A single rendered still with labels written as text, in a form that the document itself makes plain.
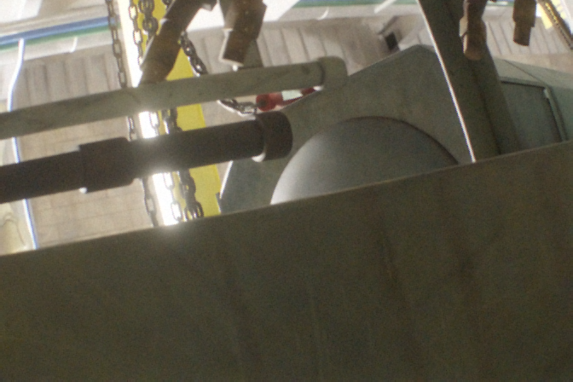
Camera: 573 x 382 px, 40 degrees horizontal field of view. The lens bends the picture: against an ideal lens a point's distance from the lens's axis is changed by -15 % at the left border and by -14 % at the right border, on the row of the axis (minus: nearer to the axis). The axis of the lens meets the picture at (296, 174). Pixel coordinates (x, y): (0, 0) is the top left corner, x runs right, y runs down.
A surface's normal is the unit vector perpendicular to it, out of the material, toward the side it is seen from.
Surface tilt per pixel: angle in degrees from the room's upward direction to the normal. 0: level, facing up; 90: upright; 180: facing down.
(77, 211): 90
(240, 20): 100
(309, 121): 90
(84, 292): 90
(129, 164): 112
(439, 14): 90
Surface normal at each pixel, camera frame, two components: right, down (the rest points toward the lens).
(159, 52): -0.04, -0.56
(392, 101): -0.64, 0.06
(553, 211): 0.46, -0.28
